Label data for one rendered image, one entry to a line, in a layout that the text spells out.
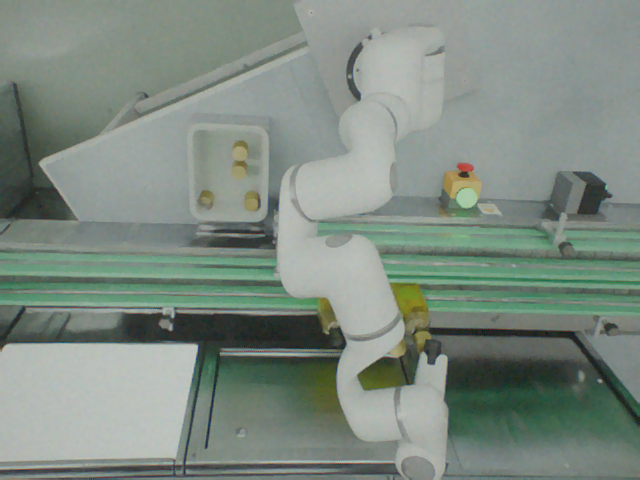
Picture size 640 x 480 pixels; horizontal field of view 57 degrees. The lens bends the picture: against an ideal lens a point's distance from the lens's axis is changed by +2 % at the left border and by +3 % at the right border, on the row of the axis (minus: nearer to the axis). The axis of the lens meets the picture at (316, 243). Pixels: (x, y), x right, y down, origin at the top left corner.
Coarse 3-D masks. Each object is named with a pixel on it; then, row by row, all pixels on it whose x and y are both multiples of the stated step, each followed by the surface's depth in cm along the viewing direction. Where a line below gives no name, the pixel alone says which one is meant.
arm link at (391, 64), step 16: (400, 32) 88; (416, 32) 89; (432, 32) 91; (368, 48) 86; (384, 48) 84; (400, 48) 84; (416, 48) 85; (432, 48) 91; (368, 64) 86; (384, 64) 84; (400, 64) 84; (416, 64) 85; (368, 80) 87; (384, 80) 85; (400, 80) 85; (416, 80) 86; (368, 96) 89; (384, 96) 85; (400, 96) 86; (416, 96) 87; (400, 112) 85; (416, 112) 89; (400, 128) 85
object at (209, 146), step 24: (192, 144) 123; (216, 144) 130; (264, 144) 124; (192, 168) 125; (216, 168) 133; (264, 168) 126; (192, 192) 128; (216, 192) 136; (240, 192) 136; (264, 192) 129; (216, 216) 131; (240, 216) 132; (264, 216) 131
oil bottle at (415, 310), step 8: (400, 288) 127; (408, 288) 127; (416, 288) 127; (400, 296) 124; (408, 296) 124; (416, 296) 124; (408, 304) 121; (416, 304) 121; (424, 304) 122; (408, 312) 119; (416, 312) 119; (424, 312) 119; (408, 320) 118; (416, 320) 117; (424, 320) 118; (408, 328) 118; (408, 336) 119
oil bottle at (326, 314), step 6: (318, 300) 124; (324, 300) 120; (318, 306) 124; (324, 306) 118; (330, 306) 118; (318, 312) 123; (324, 312) 117; (330, 312) 117; (324, 318) 116; (330, 318) 116; (336, 318) 116; (324, 324) 117; (324, 330) 117
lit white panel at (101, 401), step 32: (32, 352) 123; (64, 352) 124; (96, 352) 124; (128, 352) 125; (160, 352) 125; (192, 352) 126; (0, 384) 114; (32, 384) 115; (64, 384) 115; (96, 384) 116; (128, 384) 116; (160, 384) 117; (0, 416) 107; (32, 416) 108; (64, 416) 108; (96, 416) 108; (128, 416) 109; (160, 416) 109; (0, 448) 101; (32, 448) 101; (64, 448) 102; (96, 448) 102; (128, 448) 102; (160, 448) 103
